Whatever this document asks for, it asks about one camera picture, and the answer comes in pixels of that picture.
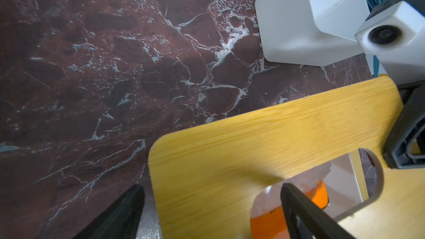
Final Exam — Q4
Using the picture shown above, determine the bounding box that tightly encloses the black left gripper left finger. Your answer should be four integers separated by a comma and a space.
75, 184, 145, 239

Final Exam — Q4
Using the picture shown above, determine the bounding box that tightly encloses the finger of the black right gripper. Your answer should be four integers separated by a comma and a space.
383, 84, 425, 169

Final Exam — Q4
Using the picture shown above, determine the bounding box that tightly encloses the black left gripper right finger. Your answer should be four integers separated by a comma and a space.
280, 183, 353, 239

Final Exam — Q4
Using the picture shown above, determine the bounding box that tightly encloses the orange tissue pack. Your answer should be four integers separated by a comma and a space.
249, 164, 330, 239

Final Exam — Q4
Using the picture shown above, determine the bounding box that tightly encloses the yellow wooden box lid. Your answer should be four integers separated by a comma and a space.
148, 77, 425, 239

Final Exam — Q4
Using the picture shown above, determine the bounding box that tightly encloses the white plastic tissue box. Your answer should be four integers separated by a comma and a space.
324, 149, 381, 220

